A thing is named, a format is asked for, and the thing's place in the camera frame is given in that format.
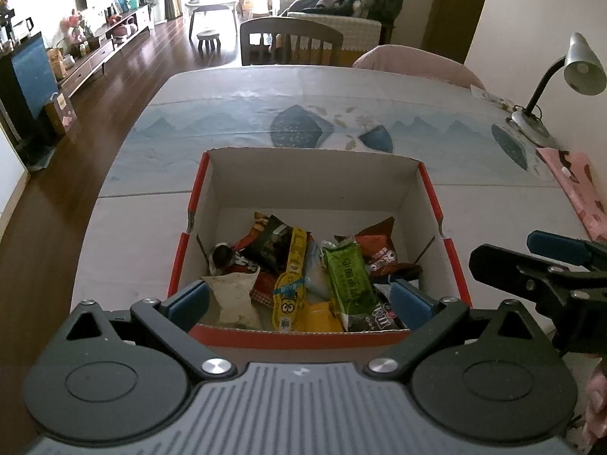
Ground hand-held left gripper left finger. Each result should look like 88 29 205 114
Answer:
61 281 238 382

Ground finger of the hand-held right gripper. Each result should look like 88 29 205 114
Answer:
469 244 607 303
527 230 607 267

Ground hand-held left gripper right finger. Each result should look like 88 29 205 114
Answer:
362 279 546 382

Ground cream snack packet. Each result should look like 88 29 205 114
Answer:
201 268 263 330

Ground round black cookie packet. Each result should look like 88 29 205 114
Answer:
209 242 235 273

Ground dark red snack bag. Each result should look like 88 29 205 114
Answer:
334 217 424 290

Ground green snack packet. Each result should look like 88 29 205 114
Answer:
320 239 380 318

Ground bright red snack bag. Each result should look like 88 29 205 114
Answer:
232 211 278 304

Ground yellow snack packet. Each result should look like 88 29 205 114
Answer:
296 300 346 333

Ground long yellow strip packet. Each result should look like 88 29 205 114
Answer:
272 228 311 333

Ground pale blue snack packet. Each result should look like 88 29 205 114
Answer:
303 239 333 304

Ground black snack packet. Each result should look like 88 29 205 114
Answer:
244 215 311 276

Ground red-sided cardboard box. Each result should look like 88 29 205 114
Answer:
167 148 474 349

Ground pink printed cloth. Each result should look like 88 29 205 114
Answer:
536 147 607 242

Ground small papers on table edge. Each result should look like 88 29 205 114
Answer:
472 84 515 112

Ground silver desk lamp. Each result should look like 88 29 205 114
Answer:
510 32 607 145

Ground pink covered chair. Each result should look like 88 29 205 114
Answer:
352 44 487 91

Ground white cabinet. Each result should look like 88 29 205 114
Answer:
0 104 31 219

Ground brown paper bag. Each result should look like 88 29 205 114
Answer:
44 92 77 136

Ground dark wooden door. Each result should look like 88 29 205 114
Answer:
403 0 496 64

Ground long low tv cabinet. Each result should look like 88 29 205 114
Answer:
57 5 155 93

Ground small dark stool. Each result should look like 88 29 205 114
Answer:
197 31 223 55

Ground black cabinet with blue panel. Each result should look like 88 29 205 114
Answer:
0 33 60 171

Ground sofa with cream cover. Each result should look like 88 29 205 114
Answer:
280 9 382 53

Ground dark wooden chair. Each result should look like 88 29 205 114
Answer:
239 16 344 67

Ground round coffee table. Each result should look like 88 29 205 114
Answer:
185 0 238 39

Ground pink flower bouquet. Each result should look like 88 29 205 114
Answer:
61 12 96 43

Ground small orange wooden chair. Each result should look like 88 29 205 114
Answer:
237 0 273 20

